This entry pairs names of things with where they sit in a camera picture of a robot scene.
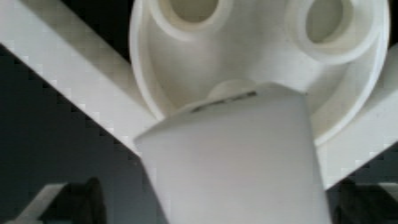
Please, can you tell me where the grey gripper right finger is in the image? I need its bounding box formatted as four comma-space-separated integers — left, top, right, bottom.
332, 179, 398, 224

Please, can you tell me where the white stool leg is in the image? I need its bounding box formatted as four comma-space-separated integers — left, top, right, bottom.
135, 83, 332, 224

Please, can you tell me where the white right fence bar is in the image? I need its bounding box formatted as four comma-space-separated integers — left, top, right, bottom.
318, 43, 398, 189

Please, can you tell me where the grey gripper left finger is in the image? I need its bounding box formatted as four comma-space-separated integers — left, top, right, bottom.
11, 178, 107, 224

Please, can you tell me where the white fence bar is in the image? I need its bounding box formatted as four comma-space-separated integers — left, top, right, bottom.
318, 43, 398, 189
0, 0, 156, 147

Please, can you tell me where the white front fence bar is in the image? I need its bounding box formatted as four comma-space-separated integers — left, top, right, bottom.
0, 0, 156, 147

